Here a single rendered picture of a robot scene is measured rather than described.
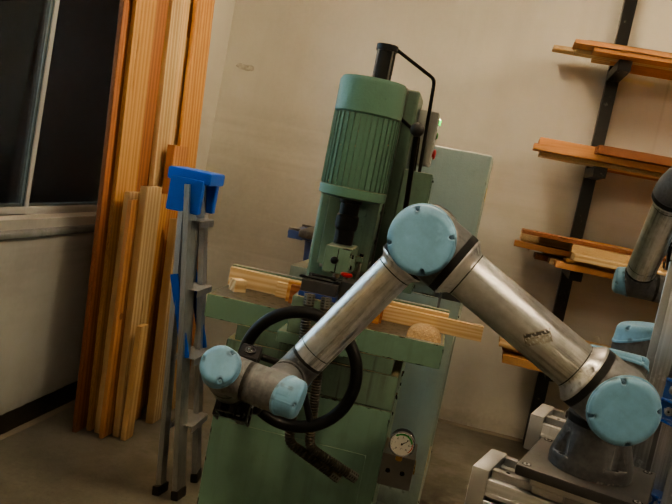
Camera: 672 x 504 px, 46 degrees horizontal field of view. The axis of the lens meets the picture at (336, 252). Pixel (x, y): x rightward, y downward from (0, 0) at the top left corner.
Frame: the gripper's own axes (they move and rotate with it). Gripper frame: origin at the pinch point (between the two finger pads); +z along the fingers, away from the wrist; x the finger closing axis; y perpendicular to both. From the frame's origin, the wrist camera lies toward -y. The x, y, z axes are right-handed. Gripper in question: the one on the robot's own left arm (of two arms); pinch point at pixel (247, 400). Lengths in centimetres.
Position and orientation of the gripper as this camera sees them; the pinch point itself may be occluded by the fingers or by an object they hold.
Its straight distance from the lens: 177.2
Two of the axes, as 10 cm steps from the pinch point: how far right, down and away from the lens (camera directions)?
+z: 0.3, 4.2, 9.1
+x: 9.7, 2.1, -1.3
